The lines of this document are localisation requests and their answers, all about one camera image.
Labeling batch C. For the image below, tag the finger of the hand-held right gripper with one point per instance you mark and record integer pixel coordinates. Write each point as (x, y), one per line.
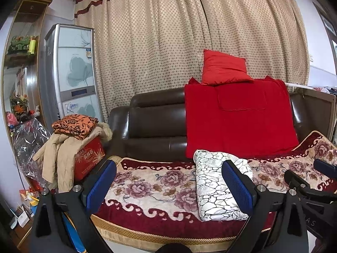
(310, 189)
(325, 167)

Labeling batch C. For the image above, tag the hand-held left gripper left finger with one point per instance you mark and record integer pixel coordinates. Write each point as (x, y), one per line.
(101, 184)

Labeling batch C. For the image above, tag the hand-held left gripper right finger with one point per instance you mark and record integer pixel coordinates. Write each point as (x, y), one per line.
(238, 187)

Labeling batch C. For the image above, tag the white crackle print coat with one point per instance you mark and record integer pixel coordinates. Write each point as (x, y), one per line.
(213, 184)

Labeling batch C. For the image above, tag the pile of clothes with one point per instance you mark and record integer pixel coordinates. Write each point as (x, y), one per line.
(326, 89)

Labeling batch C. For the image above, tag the red gift box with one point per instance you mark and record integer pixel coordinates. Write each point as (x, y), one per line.
(89, 158)

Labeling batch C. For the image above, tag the beige padded coat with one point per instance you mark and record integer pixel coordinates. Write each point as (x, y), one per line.
(55, 158)

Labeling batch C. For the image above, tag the blue bag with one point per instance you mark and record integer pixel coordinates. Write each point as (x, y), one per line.
(72, 232)

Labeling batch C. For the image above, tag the floral sofa cover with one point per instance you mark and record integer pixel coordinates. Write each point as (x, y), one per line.
(158, 184)

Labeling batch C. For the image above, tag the large red cushion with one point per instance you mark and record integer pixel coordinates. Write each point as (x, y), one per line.
(237, 126)

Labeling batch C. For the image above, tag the orange patterned cloth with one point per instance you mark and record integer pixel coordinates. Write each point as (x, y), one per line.
(73, 125)

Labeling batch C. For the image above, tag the brown leather sofa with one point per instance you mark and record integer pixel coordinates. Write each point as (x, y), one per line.
(152, 126)

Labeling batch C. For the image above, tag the clear plastic wrap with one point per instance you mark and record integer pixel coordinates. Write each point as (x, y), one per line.
(26, 147)

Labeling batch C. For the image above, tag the white router box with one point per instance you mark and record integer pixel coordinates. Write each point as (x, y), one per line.
(21, 219)

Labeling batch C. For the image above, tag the artificial flowers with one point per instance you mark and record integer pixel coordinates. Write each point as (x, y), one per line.
(19, 105)

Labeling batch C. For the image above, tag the standing air conditioner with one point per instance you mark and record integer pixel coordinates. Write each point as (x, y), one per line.
(76, 71)

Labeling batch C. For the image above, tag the red pillow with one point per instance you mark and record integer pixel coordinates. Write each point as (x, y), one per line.
(223, 67)

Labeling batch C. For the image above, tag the beige dotted curtain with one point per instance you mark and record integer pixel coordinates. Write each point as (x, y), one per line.
(158, 44)

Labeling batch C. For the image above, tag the yellow bottle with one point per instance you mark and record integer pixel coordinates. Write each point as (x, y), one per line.
(32, 44)

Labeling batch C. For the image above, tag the green ornament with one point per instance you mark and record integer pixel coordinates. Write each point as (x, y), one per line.
(18, 44)

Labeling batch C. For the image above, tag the wooden display cabinet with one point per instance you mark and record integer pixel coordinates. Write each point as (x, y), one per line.
(26, 10)

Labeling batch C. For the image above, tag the white rail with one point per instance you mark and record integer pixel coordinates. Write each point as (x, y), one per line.
(293, 84)

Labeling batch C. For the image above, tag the window frame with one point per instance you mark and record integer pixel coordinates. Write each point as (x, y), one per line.
(329, 26)

